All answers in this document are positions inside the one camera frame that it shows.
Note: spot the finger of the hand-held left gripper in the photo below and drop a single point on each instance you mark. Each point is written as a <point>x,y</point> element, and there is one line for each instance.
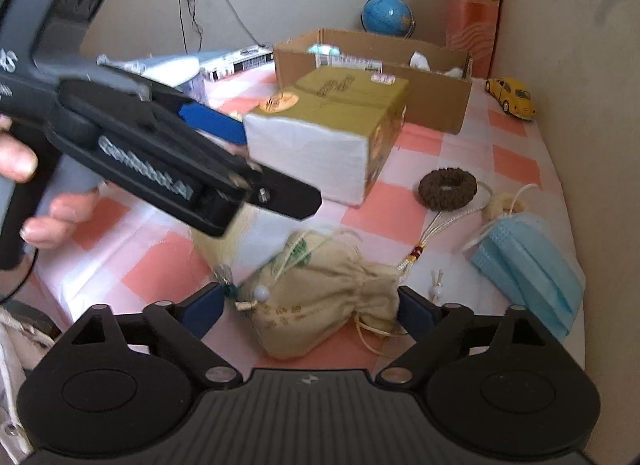
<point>215,122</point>
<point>285,195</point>

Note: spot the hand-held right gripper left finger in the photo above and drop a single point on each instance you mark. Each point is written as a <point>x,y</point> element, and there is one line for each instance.
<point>202,310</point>

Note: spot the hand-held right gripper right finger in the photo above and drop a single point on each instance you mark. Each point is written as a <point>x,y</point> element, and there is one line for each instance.
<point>417,312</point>

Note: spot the gold tissue pack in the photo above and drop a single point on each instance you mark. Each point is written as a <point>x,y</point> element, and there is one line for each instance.
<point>310,155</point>

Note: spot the blue face mask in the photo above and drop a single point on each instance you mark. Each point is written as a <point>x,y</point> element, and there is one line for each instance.
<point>530,265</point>

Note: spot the brown scrunchie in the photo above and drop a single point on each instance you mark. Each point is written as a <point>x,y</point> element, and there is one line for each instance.
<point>447,190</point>

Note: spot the cream scrunchie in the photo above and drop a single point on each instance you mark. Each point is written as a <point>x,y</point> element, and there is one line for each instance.
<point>500,205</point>

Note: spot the brown cardboard box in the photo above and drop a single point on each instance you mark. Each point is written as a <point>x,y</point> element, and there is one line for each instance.
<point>435,105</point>

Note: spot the person's left hand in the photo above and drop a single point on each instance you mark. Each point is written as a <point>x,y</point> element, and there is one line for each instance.
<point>60,217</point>

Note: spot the black and white pen box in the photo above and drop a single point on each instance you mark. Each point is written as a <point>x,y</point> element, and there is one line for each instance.
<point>235,62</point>

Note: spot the orange round charm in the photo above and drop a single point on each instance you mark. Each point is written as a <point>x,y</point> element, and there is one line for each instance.
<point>277,102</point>

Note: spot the clear jar with white lid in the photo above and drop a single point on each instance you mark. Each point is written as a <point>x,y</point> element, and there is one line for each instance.
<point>172,70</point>

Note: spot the pink checked tablecloth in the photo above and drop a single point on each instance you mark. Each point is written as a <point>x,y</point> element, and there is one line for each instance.
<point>380,215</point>

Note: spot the white fabric bag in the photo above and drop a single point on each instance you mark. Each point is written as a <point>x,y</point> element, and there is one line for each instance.
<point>15,375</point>

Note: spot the blue globe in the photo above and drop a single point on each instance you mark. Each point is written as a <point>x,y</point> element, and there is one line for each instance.
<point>387,12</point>

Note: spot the yellow toy car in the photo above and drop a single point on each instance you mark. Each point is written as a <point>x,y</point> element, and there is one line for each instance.
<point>512,97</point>

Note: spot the pink patterned curtain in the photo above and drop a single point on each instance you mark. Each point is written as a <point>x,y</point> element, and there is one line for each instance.
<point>472,20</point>

